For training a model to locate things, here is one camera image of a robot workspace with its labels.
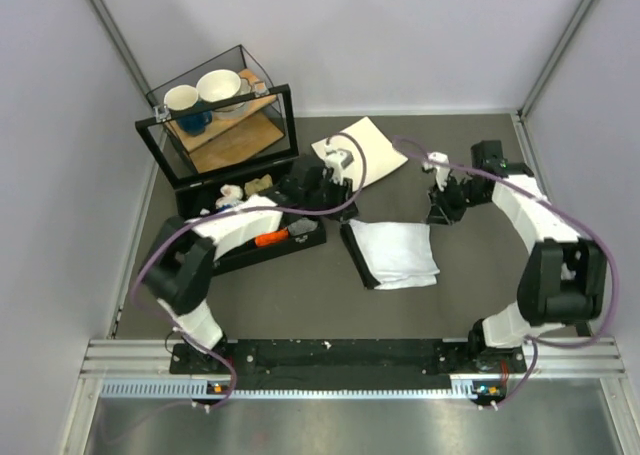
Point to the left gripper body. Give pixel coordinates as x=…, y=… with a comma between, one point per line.
x=327, y=194

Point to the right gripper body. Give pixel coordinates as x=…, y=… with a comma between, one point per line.
x=455, y=198

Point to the white underwear black waistband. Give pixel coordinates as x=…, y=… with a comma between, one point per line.
x=391, y=255

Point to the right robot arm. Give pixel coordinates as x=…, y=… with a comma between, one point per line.
x=563, y=279

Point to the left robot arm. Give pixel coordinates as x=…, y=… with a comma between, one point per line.
x=279, y=220

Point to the grey rolled cloth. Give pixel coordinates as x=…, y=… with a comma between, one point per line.
x=302, y=226

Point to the white square plate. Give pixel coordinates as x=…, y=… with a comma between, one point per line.
x=381, y=158

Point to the tan rolled cloth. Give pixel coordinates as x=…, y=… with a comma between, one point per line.
x=257, y=185

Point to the orange rolled cloth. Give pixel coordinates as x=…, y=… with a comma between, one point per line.
x=271, y=238

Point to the white red rolled cloth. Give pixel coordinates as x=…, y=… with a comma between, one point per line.
x=228, y=193

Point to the black compartment box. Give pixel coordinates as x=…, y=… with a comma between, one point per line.
x=239, y=179

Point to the wooden shelf board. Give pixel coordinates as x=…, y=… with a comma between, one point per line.
x=234, y=136

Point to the glass display case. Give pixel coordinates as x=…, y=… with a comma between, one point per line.
x=256, y=83

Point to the blue mug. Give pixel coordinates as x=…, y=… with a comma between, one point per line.
x=195, y=124

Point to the large white bowl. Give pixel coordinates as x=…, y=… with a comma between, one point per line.
x=218, y=85

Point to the small white bowl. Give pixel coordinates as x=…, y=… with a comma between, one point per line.
x=181, y=98

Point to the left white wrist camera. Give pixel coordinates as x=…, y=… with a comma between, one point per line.
x=337, y=160

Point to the grey cable duct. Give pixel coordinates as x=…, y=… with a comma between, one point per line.
x=209, y=391

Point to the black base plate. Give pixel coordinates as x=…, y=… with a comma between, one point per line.
x=362, y=364

